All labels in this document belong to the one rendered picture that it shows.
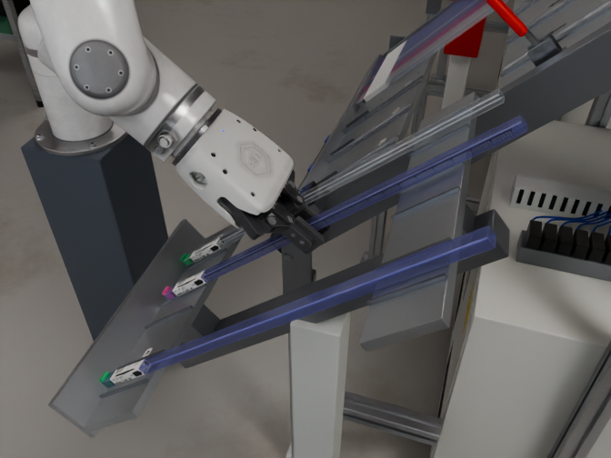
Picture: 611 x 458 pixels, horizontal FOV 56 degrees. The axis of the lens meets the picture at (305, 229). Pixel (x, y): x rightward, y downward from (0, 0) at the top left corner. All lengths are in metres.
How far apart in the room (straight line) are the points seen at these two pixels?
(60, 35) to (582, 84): 0.54
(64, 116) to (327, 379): 0.75
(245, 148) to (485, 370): 0.63
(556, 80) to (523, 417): 0.64
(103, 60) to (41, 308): 1.49
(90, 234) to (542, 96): 0.97
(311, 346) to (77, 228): 0.79
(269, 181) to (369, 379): 1.09
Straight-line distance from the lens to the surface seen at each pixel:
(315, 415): 0.80
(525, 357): 1.02
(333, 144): 1.11
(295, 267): 0.91
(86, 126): 1.22
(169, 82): 0.57
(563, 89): 0.73
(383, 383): 1.61
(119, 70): 0.50
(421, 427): 1.17
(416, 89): 1.05
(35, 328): 1.89
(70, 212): 1.32
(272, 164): 0.60
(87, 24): 0.51
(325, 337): 0.66
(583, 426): 1.08
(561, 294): 1.04
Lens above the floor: 1.31
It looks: 40 degrees down
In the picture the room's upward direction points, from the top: straight up
